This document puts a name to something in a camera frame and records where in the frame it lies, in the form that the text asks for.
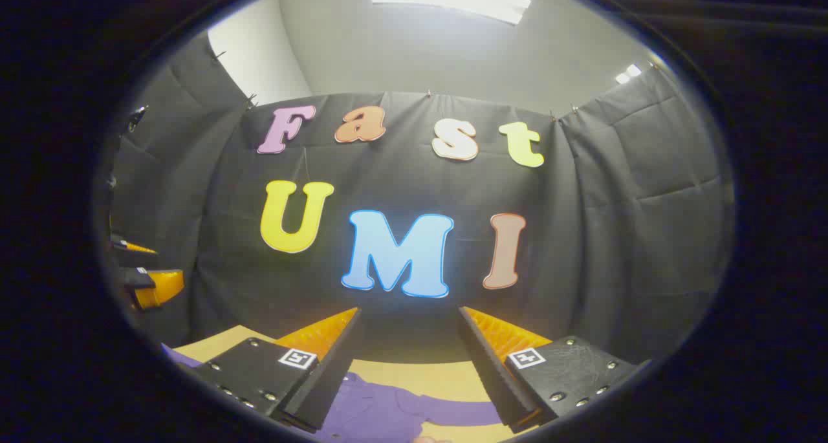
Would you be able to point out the small ceiling light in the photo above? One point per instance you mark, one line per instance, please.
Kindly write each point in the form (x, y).
(627, 74)

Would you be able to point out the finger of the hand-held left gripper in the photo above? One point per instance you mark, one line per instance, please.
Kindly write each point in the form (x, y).
(158, 288)
(132, 245)

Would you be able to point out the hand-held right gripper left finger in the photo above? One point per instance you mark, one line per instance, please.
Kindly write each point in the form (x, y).
(330, 372)

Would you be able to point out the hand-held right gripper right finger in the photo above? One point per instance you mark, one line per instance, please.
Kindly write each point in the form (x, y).
(491, 372)

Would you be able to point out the purple knitted cardigan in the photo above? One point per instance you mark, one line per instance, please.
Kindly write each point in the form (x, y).
(375, 410)

